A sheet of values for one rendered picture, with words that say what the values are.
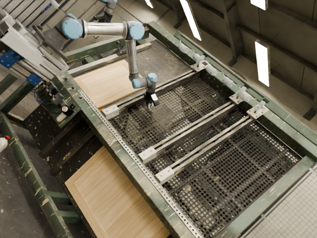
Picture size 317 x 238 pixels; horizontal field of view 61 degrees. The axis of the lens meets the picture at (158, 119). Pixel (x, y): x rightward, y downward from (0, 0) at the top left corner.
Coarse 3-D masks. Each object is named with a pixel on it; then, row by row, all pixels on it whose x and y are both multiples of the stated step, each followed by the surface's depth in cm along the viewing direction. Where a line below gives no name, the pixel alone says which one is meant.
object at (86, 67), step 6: (138, 48) 284; (144, 48) 288; (114, 54) 273; (126, 54) 278; (102, 60) 265; (108, 60) 267; (114, 60) 272; (84, 66) 257; (90, 66) 258; (96, 66) 262; (72, 72) 249; (78, 72) 253
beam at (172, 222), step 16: (64, 80) 240; (80, 112) 226; (96, 128) 209; (112, 144) 201; (128, 160) 193; (128, 176) 194; (144, 176) 186; (144, 192) 180; (160, 208) 172; (176, 224) 167; (192, 224) 168
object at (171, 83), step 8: (200, 56) 254; (200, 64) 266; (192, 72) 266; (168, 80) 251; (176, 80) 252; (184, 80) 258; (160, 88) 243; (168, 88) 249; (136, 96) 233; (120, 104) 226; (128, 104) 226; (136, 104) 234; (104, 112) 217; (112, 112) 219; (120, 112) 226
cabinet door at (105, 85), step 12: (96, 72) 256; (108, 72) 258; (120, 72) 260; (84, 84) 244; (96, 84) 246; (108, 84) 247; (120, 84) 249; (96, 96) 236; (108, 96) 237; (120, 96) 238
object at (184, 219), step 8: (96, 112) 219; (104, 120) 214; (112, 128) 210; (128, 152) 197; (136, 160) 193; (144, 168) 190; (160, 192) 179; (168, 200) 176; (176, 208) 173; (192, 232) 164
